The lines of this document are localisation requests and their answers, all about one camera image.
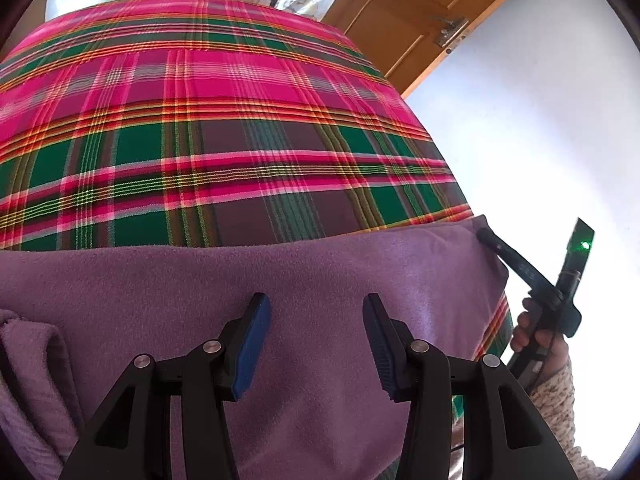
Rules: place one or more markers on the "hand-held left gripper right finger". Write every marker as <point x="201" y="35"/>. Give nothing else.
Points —
<point x="382" y="355"/>

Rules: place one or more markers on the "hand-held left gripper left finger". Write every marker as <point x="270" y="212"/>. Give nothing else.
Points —
<point x="252" y="350"/>

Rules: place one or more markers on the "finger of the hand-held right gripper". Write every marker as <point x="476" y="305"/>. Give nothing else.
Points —
<point x="510" y="260"/>

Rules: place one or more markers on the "purple fleece garment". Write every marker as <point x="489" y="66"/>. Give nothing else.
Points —
<point x="310" y="280"/>

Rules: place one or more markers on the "person's right hand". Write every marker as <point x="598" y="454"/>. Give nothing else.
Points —
<point x="557" y="355"/>

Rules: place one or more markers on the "light purple knit garment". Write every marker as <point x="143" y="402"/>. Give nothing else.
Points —
<point x="35" y="385"/>

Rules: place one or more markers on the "metal door lock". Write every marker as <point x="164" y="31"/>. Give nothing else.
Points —
<point x="450" y="32"/>

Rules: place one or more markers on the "pink green plaid bed blanket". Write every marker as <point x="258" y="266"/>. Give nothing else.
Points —
<point x="225" y="110"/>

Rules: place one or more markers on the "wooden door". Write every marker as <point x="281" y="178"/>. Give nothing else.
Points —
<point x="400" y="10"/>

